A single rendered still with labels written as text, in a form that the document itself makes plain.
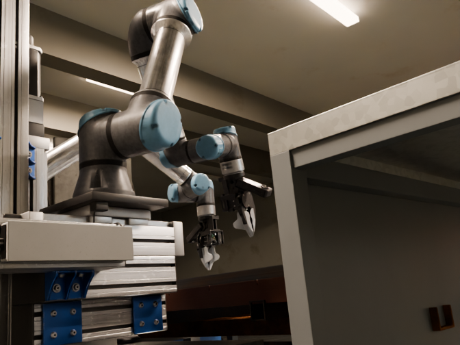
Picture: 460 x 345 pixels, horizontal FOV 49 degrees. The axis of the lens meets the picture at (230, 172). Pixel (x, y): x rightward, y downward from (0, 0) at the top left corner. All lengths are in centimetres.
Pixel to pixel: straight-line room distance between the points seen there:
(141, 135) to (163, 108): 8
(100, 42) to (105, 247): 380
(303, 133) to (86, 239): 46
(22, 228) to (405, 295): 77
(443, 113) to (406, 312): 54
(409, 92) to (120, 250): 63
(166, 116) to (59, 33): 336
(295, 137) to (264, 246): 1048
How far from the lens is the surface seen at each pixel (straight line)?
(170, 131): 120
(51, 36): 445
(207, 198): 203
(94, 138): 125
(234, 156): 160
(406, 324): 113
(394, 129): 73
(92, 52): 462
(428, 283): 125
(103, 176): 122
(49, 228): 96
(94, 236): 101
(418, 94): 72
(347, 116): 77
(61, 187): 592
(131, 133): 119
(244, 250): 1162
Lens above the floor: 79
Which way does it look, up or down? 14 degrees up
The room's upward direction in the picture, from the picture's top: 6 degrees counter-clockwise
